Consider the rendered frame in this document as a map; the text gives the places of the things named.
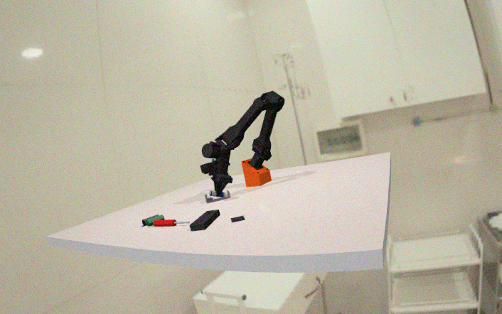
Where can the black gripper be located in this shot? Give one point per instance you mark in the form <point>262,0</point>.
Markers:
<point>221,178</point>

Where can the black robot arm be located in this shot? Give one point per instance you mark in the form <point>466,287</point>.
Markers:
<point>233,136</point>

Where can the white and blue battery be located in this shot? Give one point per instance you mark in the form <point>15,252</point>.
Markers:
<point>213,193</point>

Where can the red-handled screwdriver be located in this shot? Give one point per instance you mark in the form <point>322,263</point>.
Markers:
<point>168,223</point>

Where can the small dark grey flat bar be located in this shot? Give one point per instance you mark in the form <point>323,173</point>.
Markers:
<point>237,219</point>

